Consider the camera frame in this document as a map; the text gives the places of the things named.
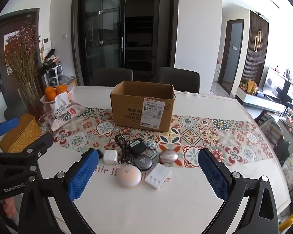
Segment black cable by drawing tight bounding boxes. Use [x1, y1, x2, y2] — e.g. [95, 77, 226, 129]
[115, 134, 135, 164]

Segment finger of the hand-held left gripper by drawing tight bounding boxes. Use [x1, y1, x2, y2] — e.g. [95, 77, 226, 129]
[0, 133, 54, 182]
[0, 117, 19, 149]

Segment brown cardboard box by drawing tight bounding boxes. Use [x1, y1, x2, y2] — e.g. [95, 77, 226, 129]
[110, 81, 175, 132]

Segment glass vase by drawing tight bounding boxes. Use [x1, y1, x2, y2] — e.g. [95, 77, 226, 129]
[17, 80, 44, 121]

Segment small white blue figurine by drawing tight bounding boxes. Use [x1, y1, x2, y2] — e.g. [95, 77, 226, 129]
[145, 140, 159, 151]

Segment floral fabric tissue pouch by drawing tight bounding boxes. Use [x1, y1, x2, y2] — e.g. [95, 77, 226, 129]
[44, 94, 93, 131]

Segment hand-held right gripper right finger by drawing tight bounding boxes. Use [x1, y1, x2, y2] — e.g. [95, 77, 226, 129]
[198, 148, 279, 234]

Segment dark interior door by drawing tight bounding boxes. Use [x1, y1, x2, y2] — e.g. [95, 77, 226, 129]
[217, 19, 245, 95]

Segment brown entrance door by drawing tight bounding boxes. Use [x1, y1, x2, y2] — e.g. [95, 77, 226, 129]
[0, 8, 41, 113]

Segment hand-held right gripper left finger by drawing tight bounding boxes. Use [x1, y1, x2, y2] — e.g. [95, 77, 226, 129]
[18, 148, 100, 234]

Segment black glass door cabinet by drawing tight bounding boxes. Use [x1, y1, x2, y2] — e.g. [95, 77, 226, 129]
[72, 0, 180, 86]

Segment white charger cube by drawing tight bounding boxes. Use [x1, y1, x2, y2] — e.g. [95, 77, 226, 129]
[103, 150, 118, 164]

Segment gold wall ornament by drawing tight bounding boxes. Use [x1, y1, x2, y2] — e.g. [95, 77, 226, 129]
[254, 30, 262, 53]

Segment wooden chair with patterned cushion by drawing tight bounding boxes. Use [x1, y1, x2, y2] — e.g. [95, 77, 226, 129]
[254, 110, 291, 161]

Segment dried flower bouquet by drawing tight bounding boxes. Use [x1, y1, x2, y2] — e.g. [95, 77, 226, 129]
[1, 23, 43, 86]

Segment round peach night light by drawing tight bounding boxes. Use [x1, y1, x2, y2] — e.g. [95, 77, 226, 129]
[116, 167, 142, 188]

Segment dark grey dining chair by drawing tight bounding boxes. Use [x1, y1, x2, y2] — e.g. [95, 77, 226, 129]
[92, 68, 133, 87]
[157, 66, 201, 93]

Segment white rectangular case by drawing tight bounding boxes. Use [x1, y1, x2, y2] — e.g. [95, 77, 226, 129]
[145, 164, 170, 190]

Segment flat screen television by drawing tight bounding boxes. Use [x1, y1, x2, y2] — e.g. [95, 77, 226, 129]
[262, 66, 287, 98]

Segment patterned table runner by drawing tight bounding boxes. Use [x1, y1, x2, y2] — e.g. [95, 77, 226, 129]
[52, 107, 275, 167]

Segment white plastic basket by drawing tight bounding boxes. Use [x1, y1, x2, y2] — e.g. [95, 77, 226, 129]
[40, 86, 75, 110]

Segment dark slatted wall panel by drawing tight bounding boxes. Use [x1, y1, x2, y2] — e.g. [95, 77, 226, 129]
[240, 10, 269, 93]

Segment yellow woven box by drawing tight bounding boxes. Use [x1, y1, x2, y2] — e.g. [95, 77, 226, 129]
[0, 113, 42, 153]

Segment dark grey round case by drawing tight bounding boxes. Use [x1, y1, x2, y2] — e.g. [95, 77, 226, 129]
[133, 154, 152, 171]

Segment yellow packets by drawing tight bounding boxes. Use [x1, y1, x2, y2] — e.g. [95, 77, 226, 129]
[247, 80, 258, 94]

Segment white television stand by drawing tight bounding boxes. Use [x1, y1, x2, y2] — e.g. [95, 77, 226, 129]
[236, 85, 285, 114]

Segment white shoe rack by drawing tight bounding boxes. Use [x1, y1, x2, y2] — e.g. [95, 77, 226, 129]
[40, 49, 64, 88]

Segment silver oval case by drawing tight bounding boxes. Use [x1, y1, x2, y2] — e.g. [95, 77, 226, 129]
[159, 149, 179, 165]

